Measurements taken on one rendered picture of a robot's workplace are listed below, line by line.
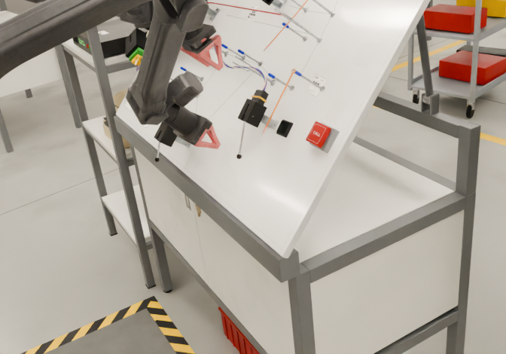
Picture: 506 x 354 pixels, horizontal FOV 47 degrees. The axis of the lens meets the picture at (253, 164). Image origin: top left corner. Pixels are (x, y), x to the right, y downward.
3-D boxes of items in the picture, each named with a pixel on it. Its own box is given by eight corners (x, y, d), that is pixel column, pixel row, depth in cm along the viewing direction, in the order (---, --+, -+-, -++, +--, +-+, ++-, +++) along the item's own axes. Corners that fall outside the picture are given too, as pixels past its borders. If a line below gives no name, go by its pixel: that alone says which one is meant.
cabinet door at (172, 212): (206, 285, 200) (188, 184, 182) (148, 218, 243) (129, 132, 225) (211, 282, 200) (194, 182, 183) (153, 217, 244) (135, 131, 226)
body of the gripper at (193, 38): (197, 28, 137) (180, 1, 133) (218, 32, 129) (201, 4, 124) (177, 45, 135) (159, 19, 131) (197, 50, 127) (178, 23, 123)
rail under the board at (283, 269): (281, 283, 133) (278, 260, 130) (117, 131, 227) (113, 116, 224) (300, 274, 135) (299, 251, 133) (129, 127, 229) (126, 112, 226)
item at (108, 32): (96, 61, 224) (92, 44, 221) (72, 44, 252) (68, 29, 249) (175, 41, 237) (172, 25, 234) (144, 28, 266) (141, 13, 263)
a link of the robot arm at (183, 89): (124, 91, 126) (143, 124, 124) (161, 58, 122) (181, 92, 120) (156, 96, 137) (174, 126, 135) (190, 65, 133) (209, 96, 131)
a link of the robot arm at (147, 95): (150, -46, 91) (185, 9, 89) (183, -53, 94) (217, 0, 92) (119, 96, 128) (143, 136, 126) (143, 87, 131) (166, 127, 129)
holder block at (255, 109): (248, 123, 149) (237, 117, 146) (258, 104, 149) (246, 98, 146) (257, 127, 145) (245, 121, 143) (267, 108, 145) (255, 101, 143)
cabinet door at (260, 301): (295, 389, 156) (283, 270, 138) (205, 285, 199) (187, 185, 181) (303, 385, 157) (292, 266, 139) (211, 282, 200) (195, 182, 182)
